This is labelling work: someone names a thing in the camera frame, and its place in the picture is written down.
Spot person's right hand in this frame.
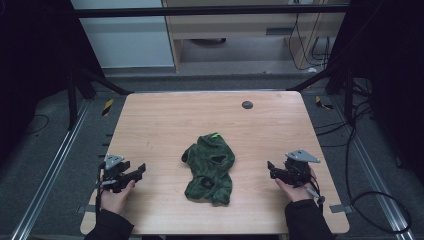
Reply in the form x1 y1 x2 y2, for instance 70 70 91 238
274 167 318 204

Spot left hand-held gripper cable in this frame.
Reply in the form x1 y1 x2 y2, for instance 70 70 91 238
95 166 104 214

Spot black looped floor cable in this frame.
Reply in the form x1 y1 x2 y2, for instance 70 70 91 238
314 98 413 235

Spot white cabinet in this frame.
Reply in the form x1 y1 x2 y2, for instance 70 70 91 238
70 0 175 70

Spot person's left hand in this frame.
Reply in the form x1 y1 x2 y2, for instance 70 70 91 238
99 179 137 216

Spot light wooden desk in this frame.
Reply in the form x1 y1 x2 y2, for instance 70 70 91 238
161 0 350 73

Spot hand-held gripper cable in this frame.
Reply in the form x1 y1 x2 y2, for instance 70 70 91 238
95 166 104 214
301 166 326 214

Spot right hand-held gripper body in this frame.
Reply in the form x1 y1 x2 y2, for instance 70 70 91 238
281 148 322 188

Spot black horizontal frame bar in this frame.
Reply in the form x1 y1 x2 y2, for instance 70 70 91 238
71 4 351 19

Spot grey tape strip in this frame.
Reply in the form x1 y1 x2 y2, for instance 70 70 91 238
76 204 96 215
329 203 354 215

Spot right hand-held gripper cable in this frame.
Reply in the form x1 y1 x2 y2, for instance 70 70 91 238
301 166 326 214

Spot black curtain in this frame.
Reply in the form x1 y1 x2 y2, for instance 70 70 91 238
0 0 105 164
328 0 424 186

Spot black hanging desk cables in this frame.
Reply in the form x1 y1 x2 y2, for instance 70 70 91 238
287 12 332 72

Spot yellow black striped tape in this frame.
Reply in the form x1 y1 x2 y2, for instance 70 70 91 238
101 98 115 117
314 95 335 111

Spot aluminium floor rail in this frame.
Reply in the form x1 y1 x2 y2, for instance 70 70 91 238
328 95 417 240
9 99 92 240

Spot thin black floor cable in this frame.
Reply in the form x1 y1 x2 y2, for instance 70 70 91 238
23 113 51 136

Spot black metal stand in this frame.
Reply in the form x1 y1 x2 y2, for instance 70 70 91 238
64 64 135 132
287 62 357 126

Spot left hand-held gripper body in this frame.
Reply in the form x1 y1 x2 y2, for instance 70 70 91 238
98 153 133 194

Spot dark green garment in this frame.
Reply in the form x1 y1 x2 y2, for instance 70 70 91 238
180 132 236 207

